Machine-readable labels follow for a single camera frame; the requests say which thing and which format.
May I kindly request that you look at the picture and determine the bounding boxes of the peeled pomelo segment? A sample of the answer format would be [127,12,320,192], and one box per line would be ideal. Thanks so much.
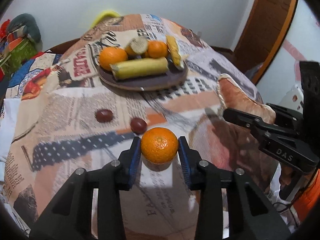
[217,74,276,124]

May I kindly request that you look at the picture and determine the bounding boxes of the mandarin orange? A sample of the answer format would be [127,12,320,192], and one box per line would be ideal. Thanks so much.
[148,41,168,59]
[140,127,178,165]

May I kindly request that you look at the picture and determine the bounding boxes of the dark red jujube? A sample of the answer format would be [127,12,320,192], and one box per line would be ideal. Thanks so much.
[130,118,148,134]
[95,109,113,123]

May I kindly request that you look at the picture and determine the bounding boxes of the dark purple plate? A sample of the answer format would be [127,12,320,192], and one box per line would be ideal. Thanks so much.
[98,60,188,92]

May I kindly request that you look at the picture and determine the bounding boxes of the pomelo wedge with rind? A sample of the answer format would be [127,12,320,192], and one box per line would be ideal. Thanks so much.
[166,35,184,70]

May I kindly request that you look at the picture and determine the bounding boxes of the newspaper print tablecloth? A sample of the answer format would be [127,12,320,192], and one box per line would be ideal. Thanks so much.
[2,14,277,235]

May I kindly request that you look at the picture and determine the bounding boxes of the left mandarin on plate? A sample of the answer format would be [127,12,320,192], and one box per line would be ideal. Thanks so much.
[99,47,128,71]

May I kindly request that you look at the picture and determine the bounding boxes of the green patterned gift box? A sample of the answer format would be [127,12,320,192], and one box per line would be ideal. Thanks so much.
[1,38,37,76]

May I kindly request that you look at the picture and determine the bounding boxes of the yellow chair back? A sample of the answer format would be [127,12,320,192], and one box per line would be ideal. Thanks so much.
[90,10,120,28]

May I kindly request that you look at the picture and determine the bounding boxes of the orange box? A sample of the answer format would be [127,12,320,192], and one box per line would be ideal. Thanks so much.
[8,37,23,51]

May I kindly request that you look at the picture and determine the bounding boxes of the red flower decoration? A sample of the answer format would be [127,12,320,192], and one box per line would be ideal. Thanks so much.
[0,20,10,40]

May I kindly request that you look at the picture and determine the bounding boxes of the wooden door frame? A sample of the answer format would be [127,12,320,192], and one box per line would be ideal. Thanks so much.
[234,0,298,83]

